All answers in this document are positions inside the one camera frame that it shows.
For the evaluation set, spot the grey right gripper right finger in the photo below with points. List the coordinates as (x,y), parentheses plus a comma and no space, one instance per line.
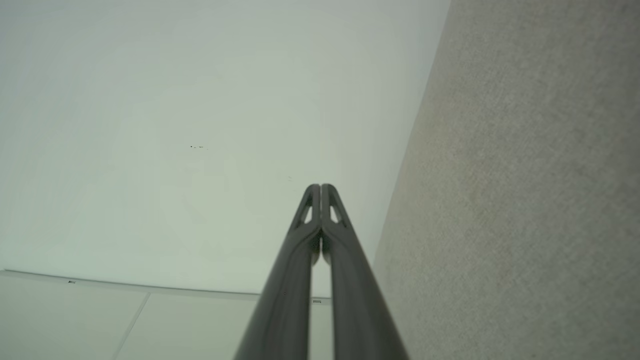
(360,310)

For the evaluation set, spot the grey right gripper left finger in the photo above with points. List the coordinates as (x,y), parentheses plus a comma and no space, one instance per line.
(280,310)

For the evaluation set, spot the pale grey wall trim strip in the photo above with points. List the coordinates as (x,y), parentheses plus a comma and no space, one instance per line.
(150,288)

